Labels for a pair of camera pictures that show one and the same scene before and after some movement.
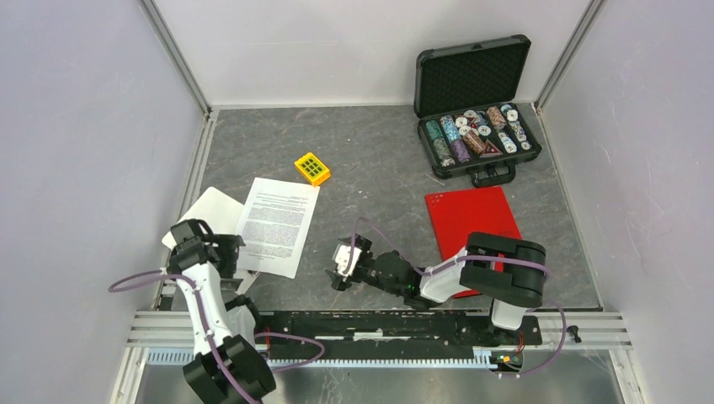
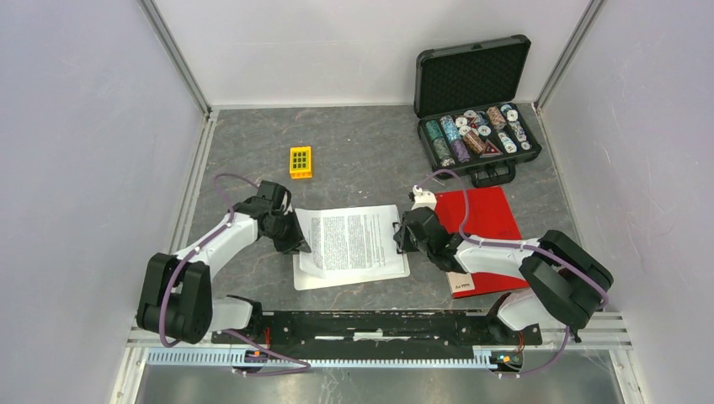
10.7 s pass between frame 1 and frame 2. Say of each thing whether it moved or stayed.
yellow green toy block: moved
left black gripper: moved
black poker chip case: stayed
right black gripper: moved
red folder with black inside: stayed
